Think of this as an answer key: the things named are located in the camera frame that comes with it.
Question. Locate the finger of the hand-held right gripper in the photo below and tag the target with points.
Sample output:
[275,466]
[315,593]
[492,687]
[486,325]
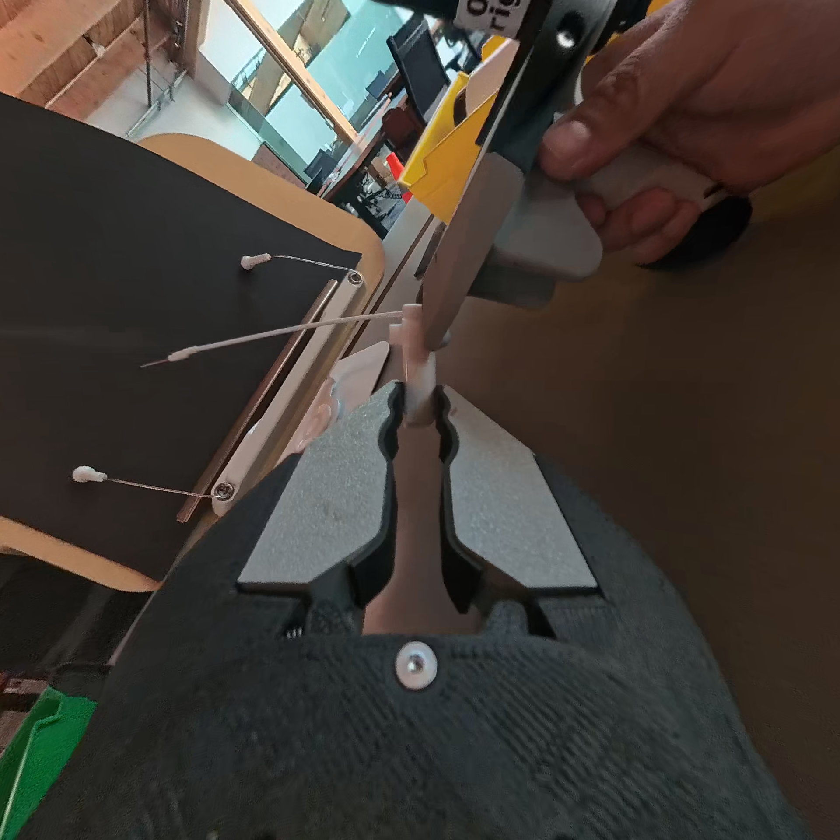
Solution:
[499,72]
[459,249]

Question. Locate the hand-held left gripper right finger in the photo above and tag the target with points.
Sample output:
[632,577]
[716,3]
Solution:
[518,518]

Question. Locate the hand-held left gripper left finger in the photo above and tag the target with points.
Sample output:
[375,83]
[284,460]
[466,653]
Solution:
[321,512]

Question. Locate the yellow plastic bin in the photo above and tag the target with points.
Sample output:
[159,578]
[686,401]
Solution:
[439,164]

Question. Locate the large green plastic bin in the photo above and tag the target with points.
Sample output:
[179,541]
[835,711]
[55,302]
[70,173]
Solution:
[39,754]

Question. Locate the person's right hand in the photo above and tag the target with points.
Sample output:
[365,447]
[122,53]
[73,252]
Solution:
[689,85]

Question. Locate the black office chair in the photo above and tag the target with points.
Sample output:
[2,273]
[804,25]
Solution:
[417,65]

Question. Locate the orange traffic cone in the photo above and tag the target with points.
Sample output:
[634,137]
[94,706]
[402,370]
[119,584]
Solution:
[396,167]

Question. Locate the dark red chair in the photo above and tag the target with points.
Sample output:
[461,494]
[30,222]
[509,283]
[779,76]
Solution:
[400,128]

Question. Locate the black wooden book stand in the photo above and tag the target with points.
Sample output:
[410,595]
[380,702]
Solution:
[131,262]

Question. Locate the wooden window post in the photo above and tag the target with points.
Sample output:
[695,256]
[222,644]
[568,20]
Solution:
[295,72]

